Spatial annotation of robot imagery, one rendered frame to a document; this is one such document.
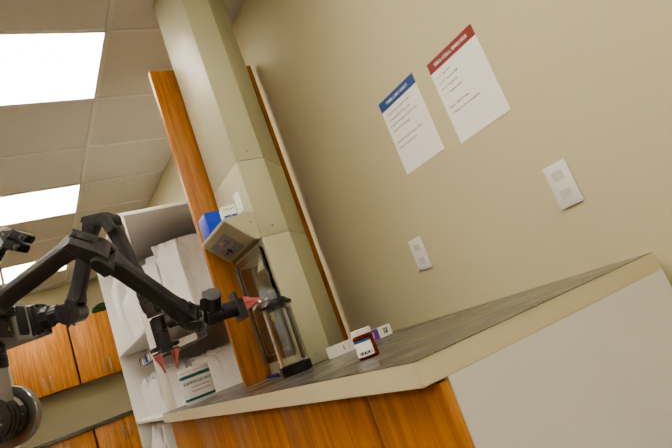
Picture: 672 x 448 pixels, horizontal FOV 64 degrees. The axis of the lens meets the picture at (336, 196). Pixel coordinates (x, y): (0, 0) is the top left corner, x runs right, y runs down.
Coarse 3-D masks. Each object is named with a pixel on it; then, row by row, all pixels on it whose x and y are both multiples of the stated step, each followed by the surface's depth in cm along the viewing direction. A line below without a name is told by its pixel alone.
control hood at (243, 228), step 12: (240, 216) 192; (252, 216) 194; (216, 228) 196; (228, 228) 192; (240, 228) 190; (252, 228) 192; (216, 240) 204; (240, 240) 196; (252, 240) 193; (240, 252) 206
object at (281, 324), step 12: (264, 312) 172; (276, 312) 170; (288, 312) 172; (276, 324) 169; (288, 324) 170; (276, 336) 169; (288, 336) 169; (300, 336) 172; (276, 348) 169; (288, 348) 168; (300, 348) 169; (288, 360) 167; (300, 360) 167
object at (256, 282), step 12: (252, 252) 198; (240, 264) 211; (252, 264) 200; (264, 264) 190; (240, 276) 214; (252, 276) 202; (264, 276) 193; (252, 288) 205; (264, 288) 195; (252, 312) 210; (264, 324) 202; (264, 336) 204; (264, 348) 206; (276, 360) 198
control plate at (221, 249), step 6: (222, 240) 202; (228, 240) 200; (234, 240) 198; (216, 246) 208; (222, 246) 206; (228, 246) 204; (240, 246) 200; (216, 252) 213; (222, 252) 211; (228, 252) 209; (234, 252) 207; (228, 258) 213
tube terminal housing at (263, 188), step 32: (256, 160) 203; (224, 192) 215; (256, 192) 198; (288, 192) 218; (288, 224) 201; (288, 256) 194; (288, 288) 190; (320, 288) 206; (320, 320) 191; (320, 352) 186
